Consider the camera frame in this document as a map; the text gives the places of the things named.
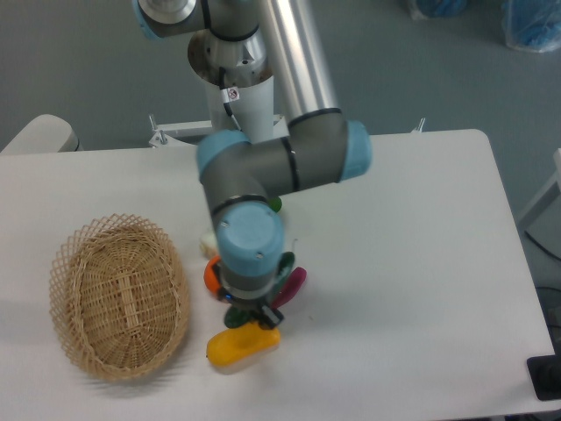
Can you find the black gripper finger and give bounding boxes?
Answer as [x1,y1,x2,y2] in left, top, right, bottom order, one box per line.
[256,304,284,330]

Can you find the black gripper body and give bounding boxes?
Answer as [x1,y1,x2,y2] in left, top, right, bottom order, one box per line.
[218,286,274,317]

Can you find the dark green cucumber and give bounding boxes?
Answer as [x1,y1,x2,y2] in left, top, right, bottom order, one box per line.
[224,252,295,329]

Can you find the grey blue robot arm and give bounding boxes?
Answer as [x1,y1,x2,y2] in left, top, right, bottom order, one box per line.
[132,1,372,329]

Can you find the woven wicker basket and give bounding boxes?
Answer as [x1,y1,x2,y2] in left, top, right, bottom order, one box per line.
[49,214,190,381]

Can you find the purple sweet potato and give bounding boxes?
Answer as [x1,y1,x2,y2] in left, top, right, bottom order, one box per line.
[272,267,307,309]

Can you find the orange tangerine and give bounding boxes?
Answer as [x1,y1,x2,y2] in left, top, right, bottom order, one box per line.
[203,255,222,298]

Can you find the yellow mango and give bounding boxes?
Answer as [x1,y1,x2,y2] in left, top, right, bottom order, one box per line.
[206,322,281,367]

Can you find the green bok choy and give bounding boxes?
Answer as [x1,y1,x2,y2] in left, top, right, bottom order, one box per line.
[199,196,283,260]

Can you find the white chair armrest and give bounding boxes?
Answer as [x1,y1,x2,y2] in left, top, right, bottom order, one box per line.
[1,114,84,156]

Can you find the black device at edge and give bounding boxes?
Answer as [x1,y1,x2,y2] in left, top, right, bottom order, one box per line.
[527,354,560,402]

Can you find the white furniture at right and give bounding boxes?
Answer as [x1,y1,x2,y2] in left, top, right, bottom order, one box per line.
[516,149,560,231]

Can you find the blue plastic bag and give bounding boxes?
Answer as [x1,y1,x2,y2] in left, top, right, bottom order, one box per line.
[501,0,560,53]
[406,0,468,20]

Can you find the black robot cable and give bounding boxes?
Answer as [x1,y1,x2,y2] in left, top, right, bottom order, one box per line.
[217,65,245,132]

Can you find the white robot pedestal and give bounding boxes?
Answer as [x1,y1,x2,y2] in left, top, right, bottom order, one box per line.
[149,30,288,147]

